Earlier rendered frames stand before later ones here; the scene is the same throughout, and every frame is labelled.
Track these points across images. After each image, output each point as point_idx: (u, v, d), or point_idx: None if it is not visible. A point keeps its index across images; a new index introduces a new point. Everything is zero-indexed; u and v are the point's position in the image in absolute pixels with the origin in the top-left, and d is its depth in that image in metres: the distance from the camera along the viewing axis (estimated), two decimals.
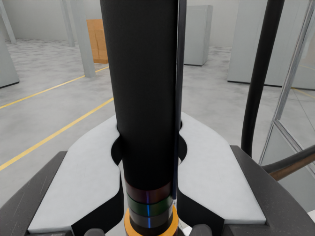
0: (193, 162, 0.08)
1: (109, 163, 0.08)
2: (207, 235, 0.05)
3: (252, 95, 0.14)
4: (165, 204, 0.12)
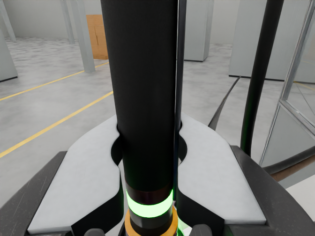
0: (193, 162, 0.08)
1: (109, 163, 0.08)
2: (207, 235, 0.05)
3: (251, 99, 0.14)
4: (165, 205, 0.13)
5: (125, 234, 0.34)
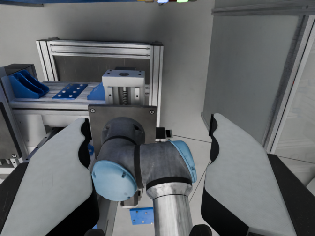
0: (223, 165, 0.08)
1: (78, 167, 0.08)
2: (207, 235, 0.05)
3: None
4: None
5: None
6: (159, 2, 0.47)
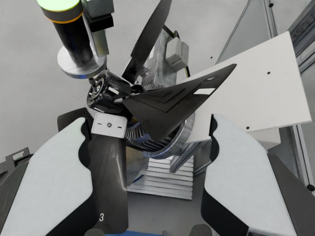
0: (223, 165, 0.08)
1: (78, 167, 0.08)
2: (207, 235, 0.05)
3: None
4: None
5: (98, 82, 0.56)
6: None
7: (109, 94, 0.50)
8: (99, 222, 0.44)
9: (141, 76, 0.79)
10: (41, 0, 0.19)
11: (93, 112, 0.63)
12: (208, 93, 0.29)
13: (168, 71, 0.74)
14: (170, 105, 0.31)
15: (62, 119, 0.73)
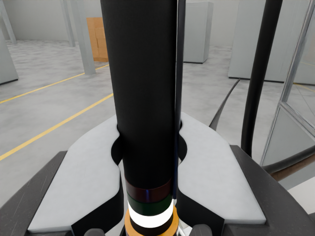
0: (193, 162, 0.08)
1: (109, 163, 0.08)
2: (207, 235, 0.05)
3: (252, 95, 0.14)
4: (165, 203, 0.13)
5: None
6: None
7: None
8: None
9: None
10: None
11: None
12: None
13: None
14: None
15: None
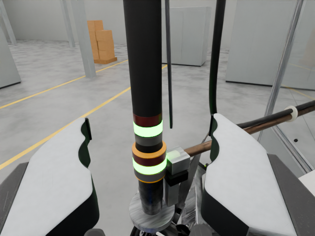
0: (223, 165, 0.08)
1: (78, 167, 0.08)
2: (207, 235, 0.05)
3: (212, 68, 0.23)
4: (157, 129, 0.21)
5: None
6: None
7: None
8: None
9: None
10: (140, 167, 0.23)
11: None
12: None
13: None
14: None
15: None
